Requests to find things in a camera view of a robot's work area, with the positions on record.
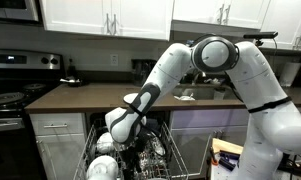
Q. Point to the white bowl in rack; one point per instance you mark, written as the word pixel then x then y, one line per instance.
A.
pixel 105 143

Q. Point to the white plate on counter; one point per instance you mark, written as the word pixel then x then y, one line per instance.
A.
pixel 128 98

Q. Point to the white plate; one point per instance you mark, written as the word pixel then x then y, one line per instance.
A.
pixel 103 168
pixel 128 98

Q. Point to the microwave oven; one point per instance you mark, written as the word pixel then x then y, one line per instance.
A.
pixel 19 10

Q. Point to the wire dishwasher rack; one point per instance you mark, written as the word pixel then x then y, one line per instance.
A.
pixel 154 155

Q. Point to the white drawer cabinet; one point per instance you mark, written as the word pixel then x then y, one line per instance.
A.
pixel 60 139

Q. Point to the wall power outlet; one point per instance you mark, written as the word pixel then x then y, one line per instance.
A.
pixel 114 59

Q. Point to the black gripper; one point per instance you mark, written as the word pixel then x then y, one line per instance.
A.
pixel 132 163

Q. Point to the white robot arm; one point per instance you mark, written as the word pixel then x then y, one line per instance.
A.
pixel 274 125

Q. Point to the kitchen sink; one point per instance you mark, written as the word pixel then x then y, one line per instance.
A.
pixel 204 92

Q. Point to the wooden board with tools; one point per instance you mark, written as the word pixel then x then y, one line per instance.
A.
pixel 224 157

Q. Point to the stainless steel stove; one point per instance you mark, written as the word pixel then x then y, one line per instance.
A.
pixel 25 76

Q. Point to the white upper cabinets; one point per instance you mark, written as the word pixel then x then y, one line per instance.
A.
pixel 155 19

